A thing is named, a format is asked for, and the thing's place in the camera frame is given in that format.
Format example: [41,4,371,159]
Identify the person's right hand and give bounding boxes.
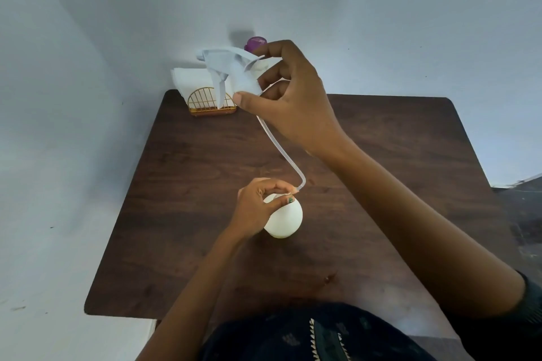
[232,39,353,163]

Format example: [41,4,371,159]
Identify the person's left hand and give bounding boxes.
[230,177,300,241]

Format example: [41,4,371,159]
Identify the round white spray bottle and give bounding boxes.
[263,193,304,239]

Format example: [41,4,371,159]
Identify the white spray trigger with tube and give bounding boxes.
[196,47,307,195]

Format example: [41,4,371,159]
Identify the person's left forearm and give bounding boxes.
[135,225,251,361]

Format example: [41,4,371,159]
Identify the person's right forearm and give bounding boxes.
[326,137,528,320]

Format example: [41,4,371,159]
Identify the white paper napkins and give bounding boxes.
[171,61,272,110]

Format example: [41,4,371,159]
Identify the dark patterned garment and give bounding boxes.
[198,271,542,361]

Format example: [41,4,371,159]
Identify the gold wire napkin holder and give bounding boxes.
[187,86,238,117]

